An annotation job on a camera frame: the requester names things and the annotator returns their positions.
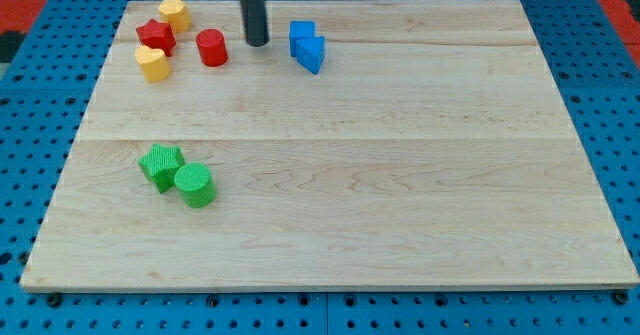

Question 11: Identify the green cylinder block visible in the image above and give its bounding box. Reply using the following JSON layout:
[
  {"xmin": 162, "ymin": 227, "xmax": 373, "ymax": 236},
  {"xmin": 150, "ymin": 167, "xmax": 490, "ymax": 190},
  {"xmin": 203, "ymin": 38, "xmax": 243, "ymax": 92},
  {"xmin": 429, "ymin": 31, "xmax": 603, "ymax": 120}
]
[{"xmin": 174, "ymin": 162, "xmax": 217, "ymax": 208}]

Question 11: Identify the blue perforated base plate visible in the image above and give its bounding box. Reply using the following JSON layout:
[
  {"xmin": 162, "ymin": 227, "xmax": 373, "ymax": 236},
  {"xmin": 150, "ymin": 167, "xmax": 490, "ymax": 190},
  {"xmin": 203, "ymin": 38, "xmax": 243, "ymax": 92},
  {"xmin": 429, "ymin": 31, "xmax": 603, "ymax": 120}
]
[{"xmin": 1, "ymin": 0, "xmax": 639, "ymax": 334}]

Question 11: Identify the blue triangle block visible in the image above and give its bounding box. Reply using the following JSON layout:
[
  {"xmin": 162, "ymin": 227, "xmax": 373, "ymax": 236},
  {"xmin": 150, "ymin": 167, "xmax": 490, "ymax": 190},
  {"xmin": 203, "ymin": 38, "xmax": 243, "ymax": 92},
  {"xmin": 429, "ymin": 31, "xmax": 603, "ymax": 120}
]
[{"xmin": 295, "ymin": 36, "xmax": 326, "ymax": 75}]

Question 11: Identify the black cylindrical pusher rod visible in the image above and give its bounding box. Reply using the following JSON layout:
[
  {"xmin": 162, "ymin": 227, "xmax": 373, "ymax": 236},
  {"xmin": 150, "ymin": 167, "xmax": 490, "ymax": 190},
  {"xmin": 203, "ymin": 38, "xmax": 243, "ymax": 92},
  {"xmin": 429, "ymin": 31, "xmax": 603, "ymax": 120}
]
[{"xmin": 239, "ymin": 0, "xmax": 269, "ymax": 47}]

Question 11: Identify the blue cube block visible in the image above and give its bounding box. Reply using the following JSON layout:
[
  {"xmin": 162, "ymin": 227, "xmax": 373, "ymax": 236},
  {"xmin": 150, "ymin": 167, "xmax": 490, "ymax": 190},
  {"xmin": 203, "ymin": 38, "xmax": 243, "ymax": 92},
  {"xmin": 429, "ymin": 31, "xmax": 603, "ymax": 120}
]
[{"xmin": 289, "ymin": 20, "xmax": 315, "ymax": 57}]

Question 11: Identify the yellow hexagon block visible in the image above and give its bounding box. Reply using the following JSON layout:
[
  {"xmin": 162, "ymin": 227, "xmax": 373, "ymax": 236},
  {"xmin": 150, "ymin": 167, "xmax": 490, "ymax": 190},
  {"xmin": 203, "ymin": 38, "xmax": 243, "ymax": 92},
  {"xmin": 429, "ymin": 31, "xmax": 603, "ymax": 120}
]
[{"xmin": 158, "ymin": 0, "xmax": 191, "ymax": 33}]

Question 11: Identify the yellow heart block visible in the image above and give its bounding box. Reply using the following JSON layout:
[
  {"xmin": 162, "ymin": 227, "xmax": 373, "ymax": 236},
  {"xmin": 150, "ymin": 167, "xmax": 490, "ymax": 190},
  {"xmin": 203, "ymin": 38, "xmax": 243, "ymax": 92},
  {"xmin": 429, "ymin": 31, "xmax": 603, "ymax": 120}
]
[{"xmin": 134, "ymin": 45, "xmax": 171, "ymax": 83}]

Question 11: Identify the red cylinder block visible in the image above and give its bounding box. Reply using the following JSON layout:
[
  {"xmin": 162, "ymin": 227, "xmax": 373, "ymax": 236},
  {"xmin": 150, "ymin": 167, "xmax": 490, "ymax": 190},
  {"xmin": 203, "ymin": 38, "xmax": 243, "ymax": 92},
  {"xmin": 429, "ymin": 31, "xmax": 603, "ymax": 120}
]
[{"xmin": 196, "ymin": 29, "xmax": 228, "ymax": 67}]

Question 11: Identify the green star block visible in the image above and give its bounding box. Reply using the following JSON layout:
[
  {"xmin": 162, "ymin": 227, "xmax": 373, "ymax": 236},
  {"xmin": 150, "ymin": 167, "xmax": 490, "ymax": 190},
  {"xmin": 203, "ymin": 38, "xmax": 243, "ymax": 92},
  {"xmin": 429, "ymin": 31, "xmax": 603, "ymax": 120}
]
[{"xmin": 137, "ymin": 143, "xmax": 185, "ymax": 193}]

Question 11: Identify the red star block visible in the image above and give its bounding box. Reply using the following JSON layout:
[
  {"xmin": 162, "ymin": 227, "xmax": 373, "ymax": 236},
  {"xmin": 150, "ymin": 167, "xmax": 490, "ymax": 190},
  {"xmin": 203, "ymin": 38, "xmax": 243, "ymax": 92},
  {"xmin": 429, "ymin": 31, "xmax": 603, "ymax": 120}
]
[{"xmin": 136, "ymin": 19, "xmax": 176, "ymax": 57}]

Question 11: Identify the light wooden board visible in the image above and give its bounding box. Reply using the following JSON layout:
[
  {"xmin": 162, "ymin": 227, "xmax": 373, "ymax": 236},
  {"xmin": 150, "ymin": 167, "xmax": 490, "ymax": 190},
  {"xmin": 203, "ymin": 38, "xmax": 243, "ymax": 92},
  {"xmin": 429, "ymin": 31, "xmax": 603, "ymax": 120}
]
[{"xmin": 21, "ymin": 0, "xmax": 639, "ymax": 293}]

